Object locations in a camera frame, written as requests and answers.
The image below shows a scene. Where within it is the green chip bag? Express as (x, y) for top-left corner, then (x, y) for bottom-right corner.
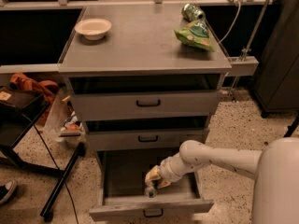
(174, 20), (214, 51)

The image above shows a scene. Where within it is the grey drawer cabinet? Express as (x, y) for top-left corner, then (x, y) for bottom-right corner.
(57, 3), (233, 224)

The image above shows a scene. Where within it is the clear plastic bag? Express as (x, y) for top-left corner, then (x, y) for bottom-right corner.
(43, 87), (86, 148)

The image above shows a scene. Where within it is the blue silver redbull can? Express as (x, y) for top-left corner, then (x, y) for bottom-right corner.
(144, 186), (157, 198)

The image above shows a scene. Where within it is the black floor cable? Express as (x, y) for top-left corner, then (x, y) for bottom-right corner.
(33, 124), (80, 224)

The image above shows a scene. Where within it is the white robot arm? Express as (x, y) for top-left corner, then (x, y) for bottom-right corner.
(145, 137), (299, 224)

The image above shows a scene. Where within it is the black wheeled tripod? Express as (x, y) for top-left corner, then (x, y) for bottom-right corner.
(284, 113), (299, 137)

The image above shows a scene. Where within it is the green soda can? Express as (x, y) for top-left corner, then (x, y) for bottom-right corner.
(181, 3), (206, 21)

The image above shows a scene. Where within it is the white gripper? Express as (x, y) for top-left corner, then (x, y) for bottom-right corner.
(145, 153), (194, 189)

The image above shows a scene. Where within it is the orange cloth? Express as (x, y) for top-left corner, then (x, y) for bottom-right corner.
(10, 73), (60, 124)

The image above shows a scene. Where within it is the black white sneaker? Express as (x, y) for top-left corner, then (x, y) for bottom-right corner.
(0, 180), (17, 205)

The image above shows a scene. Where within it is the white paper bowl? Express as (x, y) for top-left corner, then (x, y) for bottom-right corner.
(75, 19), (112, 41)

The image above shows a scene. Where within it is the white power cable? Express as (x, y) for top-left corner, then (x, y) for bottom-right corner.
(218, 0), (243, 45)

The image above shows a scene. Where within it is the metal pole stand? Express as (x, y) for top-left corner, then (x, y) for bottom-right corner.
(227, 0), (278, 103)

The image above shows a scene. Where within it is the dark cabinet right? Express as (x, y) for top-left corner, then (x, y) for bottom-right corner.
(252, 0), (299, 118)

